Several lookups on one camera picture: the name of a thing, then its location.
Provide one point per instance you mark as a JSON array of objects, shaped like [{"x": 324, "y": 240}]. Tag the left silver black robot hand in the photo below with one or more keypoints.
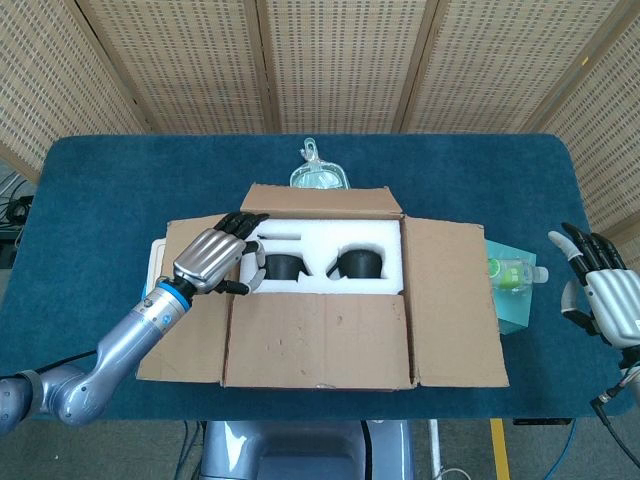
[{"x": 210, "y": 255}]

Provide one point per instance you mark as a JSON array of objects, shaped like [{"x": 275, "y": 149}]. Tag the blue carpeted table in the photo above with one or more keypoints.
[{"x": 125, "y": 200}]

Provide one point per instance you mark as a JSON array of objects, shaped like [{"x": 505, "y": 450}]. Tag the clear pouch with green label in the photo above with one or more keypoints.
[{"x": 515, "y": 274}]

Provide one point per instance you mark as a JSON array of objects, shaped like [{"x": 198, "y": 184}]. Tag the white metal pole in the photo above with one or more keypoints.
[{"x": 434, "y": 447}]

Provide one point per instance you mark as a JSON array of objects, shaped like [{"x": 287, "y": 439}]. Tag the teal box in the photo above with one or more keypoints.
[{"x": 517, "y": 310}]

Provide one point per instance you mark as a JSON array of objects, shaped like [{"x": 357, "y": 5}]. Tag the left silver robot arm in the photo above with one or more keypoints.
[{"x": 120, "y": 345}]

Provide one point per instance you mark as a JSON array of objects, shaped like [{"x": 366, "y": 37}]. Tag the beige lidded food container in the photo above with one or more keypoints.
[{"x": 157, "y": 260}]

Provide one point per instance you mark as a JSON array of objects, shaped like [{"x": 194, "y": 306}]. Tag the blue pump dispenser bottle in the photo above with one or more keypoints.
[{"x": 145, "y": 292}]

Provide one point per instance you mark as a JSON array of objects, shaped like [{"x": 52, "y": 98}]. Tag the packaged mint dustpan brush set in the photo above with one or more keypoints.
[{"x": 317, "y": 177}]

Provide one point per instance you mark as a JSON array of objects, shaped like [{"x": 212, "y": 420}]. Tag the black ceramic teapot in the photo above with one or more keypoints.
[{"x": 360, "y": 262}]

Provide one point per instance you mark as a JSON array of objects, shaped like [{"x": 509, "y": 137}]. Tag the thin black tea pick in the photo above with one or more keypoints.
[{"x": 280, "y": 236}]

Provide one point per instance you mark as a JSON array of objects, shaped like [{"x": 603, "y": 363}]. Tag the woven rattan folding screen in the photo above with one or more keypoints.
[{"x": 340, "y": 65}]

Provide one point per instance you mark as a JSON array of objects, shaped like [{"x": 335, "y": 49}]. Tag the white foam packing insert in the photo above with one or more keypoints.
[{"x": 320, "y": 235}]

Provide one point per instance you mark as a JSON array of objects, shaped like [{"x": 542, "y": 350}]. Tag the black ceramic pitcher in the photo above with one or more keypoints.
[{"x": 282, "y": 267}]

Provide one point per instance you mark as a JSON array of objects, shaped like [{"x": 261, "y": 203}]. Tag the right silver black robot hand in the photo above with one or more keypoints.
[{"x": 615, "y": 300}]

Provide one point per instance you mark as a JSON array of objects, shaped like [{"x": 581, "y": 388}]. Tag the cardboard box with red flaps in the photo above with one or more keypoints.
[{"x": 325, "y": 340}]

